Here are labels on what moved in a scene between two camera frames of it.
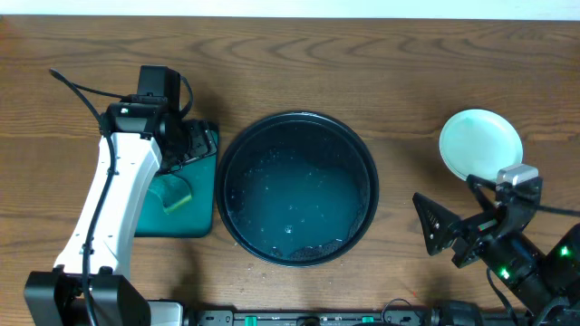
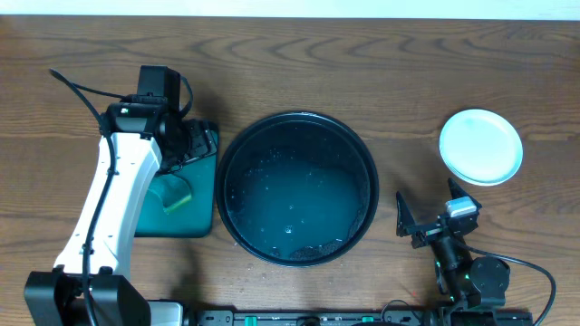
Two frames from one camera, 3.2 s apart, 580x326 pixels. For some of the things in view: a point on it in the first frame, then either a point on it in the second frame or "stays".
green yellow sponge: x=173 y=190 stays
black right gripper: x=468 y=236 to x=431 y=230
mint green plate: x=478 y=143 stays
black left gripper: x=199 y=141 stays
